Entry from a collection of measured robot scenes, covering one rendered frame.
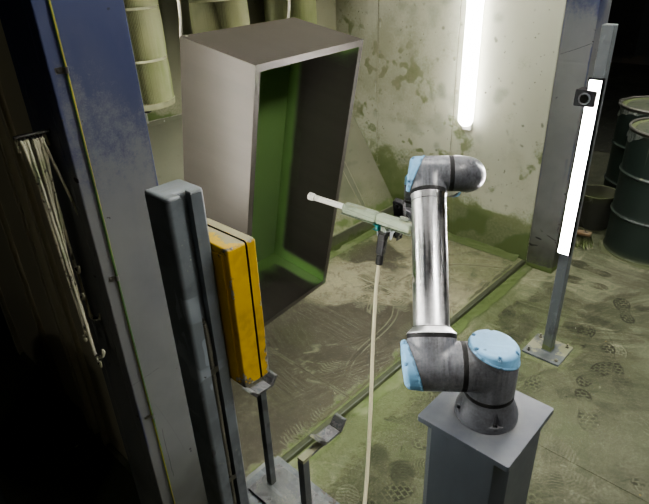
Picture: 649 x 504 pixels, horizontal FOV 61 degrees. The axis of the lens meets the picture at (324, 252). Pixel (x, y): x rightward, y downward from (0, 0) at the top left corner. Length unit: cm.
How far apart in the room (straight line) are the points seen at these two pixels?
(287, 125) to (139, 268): 139
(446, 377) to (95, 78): 118
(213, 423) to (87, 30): 78
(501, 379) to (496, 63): 245
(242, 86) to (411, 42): 235
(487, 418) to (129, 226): 114
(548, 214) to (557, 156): 39
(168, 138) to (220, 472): 270
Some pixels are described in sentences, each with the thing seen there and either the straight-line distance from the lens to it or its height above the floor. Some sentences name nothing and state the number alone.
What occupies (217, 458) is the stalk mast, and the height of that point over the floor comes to 116.
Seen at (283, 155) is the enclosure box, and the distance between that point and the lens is 266.
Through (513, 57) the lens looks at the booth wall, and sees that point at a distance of 369.
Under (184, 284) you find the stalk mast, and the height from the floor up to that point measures 151.
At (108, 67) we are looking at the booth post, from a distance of 125.
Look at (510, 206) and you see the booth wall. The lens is 391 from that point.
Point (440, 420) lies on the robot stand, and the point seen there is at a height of 64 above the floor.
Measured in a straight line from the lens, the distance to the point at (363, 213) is 216.
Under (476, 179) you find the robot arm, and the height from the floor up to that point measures 127.
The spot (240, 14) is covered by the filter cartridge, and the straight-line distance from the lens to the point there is 333.
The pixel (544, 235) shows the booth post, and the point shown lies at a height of 26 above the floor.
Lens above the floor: 191
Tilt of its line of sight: 28 degrees down
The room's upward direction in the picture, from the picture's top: 2 degrees counter-clockwise
